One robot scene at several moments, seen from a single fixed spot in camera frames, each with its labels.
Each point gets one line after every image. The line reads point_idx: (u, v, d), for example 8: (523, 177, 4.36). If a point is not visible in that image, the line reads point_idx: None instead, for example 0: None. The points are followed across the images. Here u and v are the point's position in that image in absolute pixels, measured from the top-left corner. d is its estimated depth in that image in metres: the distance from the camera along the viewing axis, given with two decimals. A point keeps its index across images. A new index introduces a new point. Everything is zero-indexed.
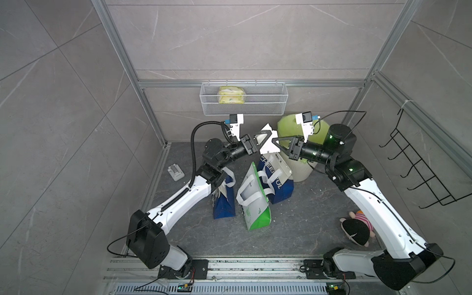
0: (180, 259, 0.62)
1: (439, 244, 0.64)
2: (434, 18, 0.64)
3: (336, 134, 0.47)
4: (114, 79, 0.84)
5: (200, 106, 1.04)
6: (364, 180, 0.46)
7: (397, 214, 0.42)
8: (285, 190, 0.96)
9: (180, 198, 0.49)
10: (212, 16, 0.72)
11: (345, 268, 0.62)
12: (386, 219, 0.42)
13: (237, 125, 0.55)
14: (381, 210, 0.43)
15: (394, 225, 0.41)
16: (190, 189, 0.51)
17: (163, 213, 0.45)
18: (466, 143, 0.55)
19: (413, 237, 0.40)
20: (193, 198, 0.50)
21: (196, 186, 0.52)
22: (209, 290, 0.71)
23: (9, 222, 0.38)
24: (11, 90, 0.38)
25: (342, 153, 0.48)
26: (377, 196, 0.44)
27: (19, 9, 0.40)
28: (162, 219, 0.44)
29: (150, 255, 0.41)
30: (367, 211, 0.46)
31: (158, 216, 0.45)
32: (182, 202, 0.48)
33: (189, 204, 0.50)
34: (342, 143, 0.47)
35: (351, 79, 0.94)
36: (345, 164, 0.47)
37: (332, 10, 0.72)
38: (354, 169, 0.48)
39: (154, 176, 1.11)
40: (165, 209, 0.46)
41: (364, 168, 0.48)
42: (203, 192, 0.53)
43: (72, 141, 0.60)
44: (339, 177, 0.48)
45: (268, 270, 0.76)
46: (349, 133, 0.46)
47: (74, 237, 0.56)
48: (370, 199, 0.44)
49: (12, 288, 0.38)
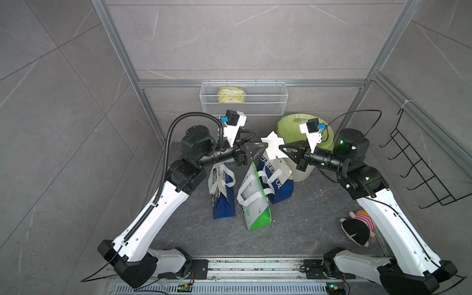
0: (179, 260, 0.62)
1: (439, 244, 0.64)
2: (435, 18, 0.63)
3: (347, 139, 0.44)
4: (113, 79, 0.85)
5: (200, 106, 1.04)
6: (380, 190, 0.43)
7: (413, 229, 0.40)
8: (285, 190, 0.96)
9: (148, 218, 0.41)
10: (212, 16, 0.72)
11: (346, 270, 0.62)
12: (401, 233, 0.40)
13: (236, 127, 0.52)
14: (397, 224, 0.40)
15: (409, 241, 0.39)
16: (157, 206, 0.42)
17: (129, 240, 0.39)
18: (467, 143, 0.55)
19: (428, 254, 0.38)
20: (164, 213, 0.42)
21: (163, 200, 0.42)
22: (209, 290, 0.71)
23: (9, 222, 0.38)
24: (11, 90, 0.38)
25: (354, 159, 0.45)
26: (394, 209, 0.41)
27: (19, 9, 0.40)
28: (127, 251, 0.38)
29: (130, 282, 0.40)
30: (380, 222, 0.44)
31: (123, 246, 0.39)
32: (149, 222, 0.40)
33: (160, 219, 0.42)
34: (354, 149, 0.44)
35: (351, 79, 0.94)
36: (359, 171, 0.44)
37: (332, 10, 0.72)
38: (370, 176, 0.44)
39: (154, 176, 1.11)
40: (129, 238, 0.39)
41: (379, 174, 0.45)
42: (174, 203, 0.43)
43: (72, 141, 0.60)
44: (353, 184, 0.44)
45: (268, 270, 0.76)
46: (360, 137, 0.43)
47: (74, 237, 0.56)
48: (386, 212, 0.41)
49: (12, 288, 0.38)
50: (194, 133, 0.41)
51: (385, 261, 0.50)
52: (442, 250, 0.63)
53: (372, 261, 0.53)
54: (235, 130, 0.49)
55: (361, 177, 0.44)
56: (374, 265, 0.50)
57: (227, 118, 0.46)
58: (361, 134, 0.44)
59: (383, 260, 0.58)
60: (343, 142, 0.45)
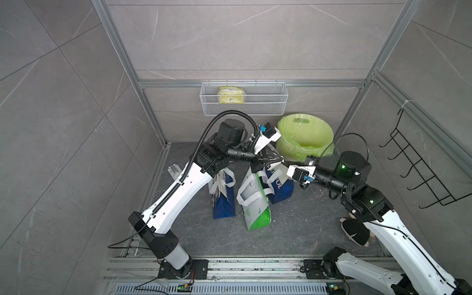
0: (182, 258, 0.62)
1: (439, 244, 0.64)
2: (434, 18, 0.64)
3: (349, 164, 0.43)
4: (114, 79, 0.84)
5: (200, 106, 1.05)
6: (385, 214, 0.42)
7: (424, 250, 0.40)
8: (285, 190, 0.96)
9: (173, 196, 0.43)
10: (212, 16, 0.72)
11: (348, 274, 0.62)
12: (415, 257, 0.39)
13: (268, 141, 0.54)
14: (408, 247, 0.40)
15: (423, 264, 0.39)
16: (182, 184, 0.44)
17: (156, 215, 0.42)
18: (467, 142, 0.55)
19: (443, 276, 0.38)
20: (187, 192, 0.44)
21: (189, 179, 0.44)
22: (209, 290, 0.71)
23: (10, 222, 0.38)
24: (11, 89, 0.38)
25: (357, 184, 0.45)
26: (403, 232, 0.41)
27: (19, 9, 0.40)
28: (155, 223, 0.41)
29: (156, 251, 0.42)
30: (391, 246, 0.43)
31: (151, 219, 0.42)
32: (175, 199, 0.43)
33: (185, 197, 0.44)
34: (357, 173, 0.43)
35: (351, 79, 0.94)
36: (362, 194, 0.46)
37: (333, 10, 0.72)
38: (374, 200, 0.44)
39: (154, 176, 1.11)
40: (157, 211, 0.42)
41: (384, 196, 0.44)
42: (198, 184, 0.45)
43: (72, 141, 0.60)
44: (359, 209, 0.44)
45: (268, 270, 0.76)
46: (361, 161, 0.43)
47: (74, 237, 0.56)
48: (397, 236, 0.41)
49: (12, 288, 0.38)
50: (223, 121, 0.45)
51: (396, 278, 0.49)
52: (442, 250, 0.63)
53: (382, 275, 0.51)
54: (266, 142, 0.54)
55: (365, 201, 0.44)
56: (387, 283, 0.49)
57: (266, 128, 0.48)
58: (362, 158, 0.44)
59: (396, 275, 0.49)
60: (346, 166, 0.44)
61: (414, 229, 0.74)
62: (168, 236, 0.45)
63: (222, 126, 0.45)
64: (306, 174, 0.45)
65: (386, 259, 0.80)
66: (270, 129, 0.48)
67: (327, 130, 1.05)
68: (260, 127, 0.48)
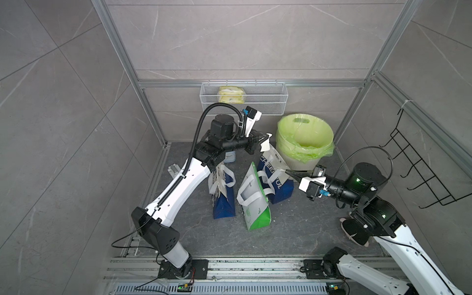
0: (182, 257, 0.63)
1: (439, 244, 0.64)
2: (435, 18, 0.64)
3: (364, 178, 0.41)
4: (114, 79, 0.84)
5: (200, 106, 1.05)
6: (398, 228, 0.41)
7: (436, 267, 0.39)
8: (285, 190, 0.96)
9: (177, 188, 0.45)
10: (212, 16, 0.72)
11: (348, 276, 0.62)
12: (426, 274, 0.39)
13: (253, 121, 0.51)
14: (420, 263, 0.39)
15: (435, 281, 0.38)
16: (185, 177, 0.47)
17: (161, 207, 0.44)
18: (467, 142, 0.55)
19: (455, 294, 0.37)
20: (190, 185, 0.47)
21: (191, 171, 0.47)
22: (209, 290, 0.71)
23: (10, 222, 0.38)
24: (11, 89, 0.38)
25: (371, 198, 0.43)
26: (415, 247, 0.40)
27: (19, 9, 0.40)
28: (160, 214, 0.43)
29: (159, 246, 0.43)
30: (402, 261, 0.42)
31: (157, 211, 0.43)
32: (179, 191, 0.45)
33: (188, 190, 0.47)
34: (373, 188, 0.41)
35: (351, 79, 0.94)
36: (374, 208, 0.44)
37: (332, 10, 0.72)
38: (386, 215, 0.42)
39: (154, 176, 1.11)
40: (162, 203, 0.44)
41: (395, 211, 0.43)
42: (200, 176, 0.48)
43: (72, 141, 0.60)
44: (371, 224, 0.42)
45: (268, 270, 0.76)
46: (375, 176, 0.40)
47: (74, 237, 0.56)
48: (409, 252, 0.40)
49: (12, 288, 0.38)
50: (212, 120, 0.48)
51: (403, 288, 0.48)
52: (442, 250, 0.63)
53: (387, 283, 0.51)
54: (251, 123, 0.59)
55: (378, 216, 0.42)
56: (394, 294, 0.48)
57: (248, 111, 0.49)
58: (379, 174, 0.41)
59: (402, 285, 0.49)
60: (361, 180, 0.42)
61: (413, 229, 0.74)
62: (172, 230, 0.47)
63: (212, 124, 0.48)
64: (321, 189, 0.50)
65: (386, 259, 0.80)
66: (251, 111, 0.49)
67: (327, 130, 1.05)
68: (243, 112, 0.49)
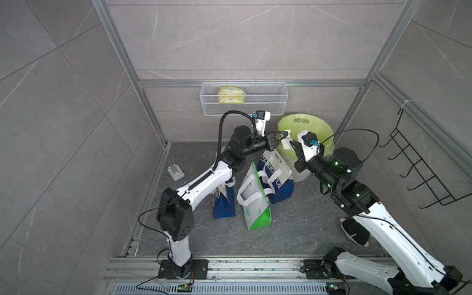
0: (185, 254, 0.63)
1: (439, 243, 0.61)
2: (435, 18, 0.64)
3: (342, 161, 0.44)
4: (114, 79, 0.84)
5: (200, 106, 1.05)
6: (372, 206, 0.45)
7: (411, 239, 0.41)
8: (285, 190, 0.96)
9: (206, 179, 0.53)
10: (212, 16, 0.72)
11: (347, 273, 0.62)
12: (403, 246, 0.41)
13: (263, 121, 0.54)
14: (396, 236, 0.42)
15: (412, 252, 0.40)
16: (213, 173, 0.55)
17: (190, 191, 0.49)
18: (467, 142, 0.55)
19: (431, 263, 0.39)
20: (217, 181, 0.55)
21: (219, 169, 0.56)
22: (209, 290, 0.71)
23: (9, 222, 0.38)
24: (11, 90, 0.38)
25: (348, 179, 0.46)
26: (389, 222, 0.43)
27: (19, 9, 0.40)
28: (189, 196, 0.48)
29: (177, 230, 0.47)
30: (380, 237, 0.45)
31: (187, 193, 0.49)
32: (208, 182, 0.52)
33: (213, 186, 0.54)
34: (349, 171, 0.45)
35: (351, 79, 0.94)
36: (351, 189, 0.48)
37: (332, 10, 0.72)
38: (360, 193, 0.46)
39: (154, 176, 1.11)
40: (192, 188, 0.50)
41: (370, 191, 0.47)
42: (225, 175, 0.56)
43: (72, 141, 0.60)
44: (348, 204, 0.46)
45: (268, 270, 0.76)
46: (353, 159, 0.44)
47: (74, 237, 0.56)
48: (383, 226, 0.43)
49: (12, 288, 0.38)
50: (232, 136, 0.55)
51: (393, 272, 0.49)
52: (442, 250, 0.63)
53: (379, 270, 0.52)
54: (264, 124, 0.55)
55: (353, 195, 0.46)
56: (385, 278, 0.49)
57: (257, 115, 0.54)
58: (356, 157, 0.44)
59: (393, 270, 0.50)
60: (338, 163, 0.45)
61: (414, 229, 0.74)
62: (190, 219, 0.48)
63: (231, 139, 0.55)
64: (314, 139, 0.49)
65: (386, 259, 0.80)
66: (260, 114, 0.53)
67: (327, 129, 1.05)
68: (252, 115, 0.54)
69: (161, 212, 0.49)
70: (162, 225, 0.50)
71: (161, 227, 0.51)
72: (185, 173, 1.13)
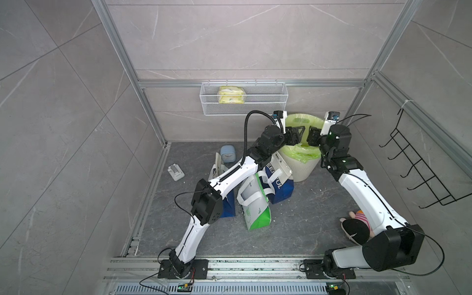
0: (195, 248, 0.66)
1: (439, 244, 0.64)
2: (435, 18, 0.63)
3: (334, 130, 0.57)
4: (114, 79, 0.84)
5: (200, 106, 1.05)
6: (353, 168, 0.54)
7: (383, 198, 0.47)
8: (285, 190, 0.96)
9: (235, 173, 0.59)
10: (212, 16, 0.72)
11: (343, 266, 0.62)
12: (370, 198, 0.48)
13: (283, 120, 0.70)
14: (365, 190, 0.49)
15: (377, 204, 0.46)
16: (241, 166, 0.60)
17: (222, 182, 0.56)
18: (467, 142, 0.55)
19: (393, 216, 0.44)
20: (244, 175, 0.60)
21: (246, 165, 0.61)
22: (209, 290, 0.71)
23: (9, 222, 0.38)
24: (11, 89, 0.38)
25: (338, 147, 0.57)
26: (364, 180, 0.51)
27: (19, 9, 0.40)
28: (220, 187, 0.55)
29: (208, 216, 0.55)
30: (354, 195, 0.53)
31: (218, 184, 0.55)
32: (236, 176, 0.58)
33: (241, 179, 0.60)
34: (337, 138, 0.57)
35: (351, 79, 0.94)
36: (341, 157, 0.60)
37: (333, 10, 0.72)
38: (346, 160, 0.56)
39: (154, 176, 1.11)
40: (222, 180, 0.57)
41: (356, 161, 0.56)
42: (252, 170, 0.62)
43: (72, 141, 0.60)
44: (333, 166, 0.57)
45: (268, 270, 0.76)
46: (345, 131, 0.55)
47: (74, 237, 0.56)
48: (357, 183, 0.51)
49: (12, 288, 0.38)
50: (263, 133, 0.60)
51: None
52: (441, 249, 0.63)
53: None
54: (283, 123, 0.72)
55: (340, 160, 0.56)
56: None
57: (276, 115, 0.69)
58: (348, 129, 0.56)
59: None
60: (332, 133, 0.58)
61: None
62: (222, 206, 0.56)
63: (262, 135, 0.61)
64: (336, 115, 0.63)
65: None
66: (279, 113, 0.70)
67: None
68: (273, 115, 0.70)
69: (194, 199, 0.58)
70: (194, 211, 0.59)
71: (192, 211, 0.59)
72: (185, 173, 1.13)
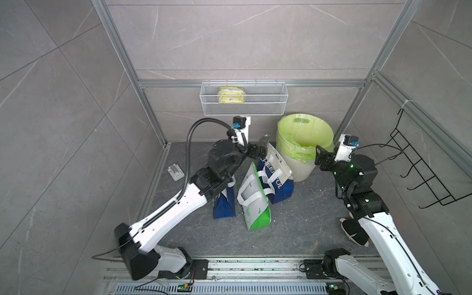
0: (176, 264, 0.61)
1: (439, 244, 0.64)
2: (435, 18, 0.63)
3: (357, 164, 0.49)
4: (114, 79, 0.84)
5: (200, 106, 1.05)
6: (378, 212, 0.47)
7: (410, 254, 0.42)
8: (285, 190, 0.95)
9: (166, 212, 0.43)
10: (212, 16, 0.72)
11: (343, 274, 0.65)
12: (396, 255, 0.42)
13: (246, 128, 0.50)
14: (392, 244, 0.43)
15: (404, 263, 0.41)
16: (177, 203, 0.45)
17: (146, 230, 0.41)
18: (467, 143, 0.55)
19: (423, 279, 0.39)
20: (182, 212, 0.45)
21: (186, 198, 0.45)
22: (209, 290, 0.71)
23: (10, 222, 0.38)
24: (11, 89, 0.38)
25: (361, 183, 0.50)
26: (391, 231, 0.44)
27: (19, 9, 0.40)
28: (141, 238, 0.40)
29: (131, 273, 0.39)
30: (378, 245, 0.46)
31: (139, 233, 0.41)
32: (168, 217, 0.43)
33: (178, 218, 0.45)
34: (361, 173, 0.49)
35: (351, 79, 0.94)
36: (362, 195, 0.51)
37: (332, 10, 0.72)
38: (370, 200, 0.49)
39: (154, 176, 1.11)
40: (147, 226, 0.42)
41: (380, 200, 0.49)
42: (195, 204, 0.46)
43: (72, 141, 0.60)
44: (354, 205, 0.50)
45: (268, 270, 0.76)
46: (370, 165, 0.48)
47: (74, 237, 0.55)
48: (383, 232, 0.45)
49: (12, 288, 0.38)
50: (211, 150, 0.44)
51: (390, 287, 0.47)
52: (442, 251, 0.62)
53: (376, 280, 0.51)
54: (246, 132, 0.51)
55: (362, 199, 0.49)
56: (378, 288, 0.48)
57: (238, 125, 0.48)
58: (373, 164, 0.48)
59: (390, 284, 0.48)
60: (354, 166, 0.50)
61: (413, 230, 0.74)
62: (150, 257, 0.42)
63: (209, 155, 0.44)
64: (354, 140, 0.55)
65: None
66: (241, 121, 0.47)
67: (322, 126, 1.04)
68: (233, 125, 0.57)
69: None
70: None
71: None
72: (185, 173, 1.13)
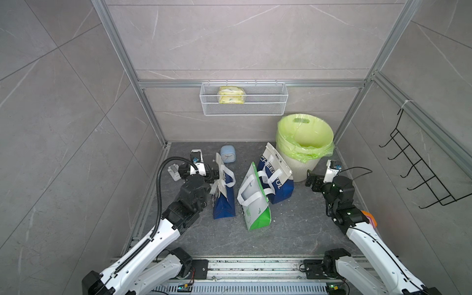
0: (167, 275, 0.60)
1: (439, 244, 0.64)
2: (434, 18, 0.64)
3: (337, 182, 0.59)
4: (114, 79, 0.84)
5: (200, 106, 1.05)
6: (359, 222, 0.54)
7: (394, 256, 0.46)
8: (285, 190, 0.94)
9: (141, 251, 0.44)
10: (212, 16, 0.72)
11: (344, 275, 0.62)
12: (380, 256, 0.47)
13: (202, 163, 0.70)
14: (375, 247, 0.48)
15: (388, 263, 0.45)
16: (151, 240, 0.46)
17: (120, 273, 0.41)
18: (467, 142, 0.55)
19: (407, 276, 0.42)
20: (156, 249, 0.46)
21: (160, 235, 0.47)
22: (209, 290, 0.71)
23: (10, 222, 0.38)
24: (10, 89, 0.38)
25: (342, 200, 0.59)
26: (372, 236, 0.51)
27: (19, 8, 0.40)
28: (115, 283, 0.40)
29: None
30: (365, 252, 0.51)
31: (112, 278, 0.41)
32: (142, 255, 0.44)
33: (152, 255, 0.46)
34: (340, 191, 0.59)
35: (351, 79, 0.94)
36: (346, 209, 0.61)
37: (332, 10, 0.72)
38: (351, 213, 0.57)
39: (154, 176, 1.11)
40: (120, 270, 0.42)
41: (361, 213, 0.57)
42: (168, 239, 0.48)
43: (72, 141, 0.60)
44: (339, 219, 0.57)
45: (268, 270, 0.76)
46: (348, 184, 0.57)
47: (74, 237, 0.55)
48: (365, 238, 0.51)
49: (12, 288, 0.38)
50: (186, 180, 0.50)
51: None
52: (441, 251, 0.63)
53: (378, 286, 0.51)
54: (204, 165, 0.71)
55: (345, 214, 0.57)
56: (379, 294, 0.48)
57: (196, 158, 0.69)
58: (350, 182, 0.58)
59: None
60: (335, 185, 0.61)
61: (413, 230, 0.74)
62: None
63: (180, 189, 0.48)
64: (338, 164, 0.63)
65: None
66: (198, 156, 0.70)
67: (322, 126, 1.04)
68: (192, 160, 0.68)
69: None
70: None
71: None
72: None
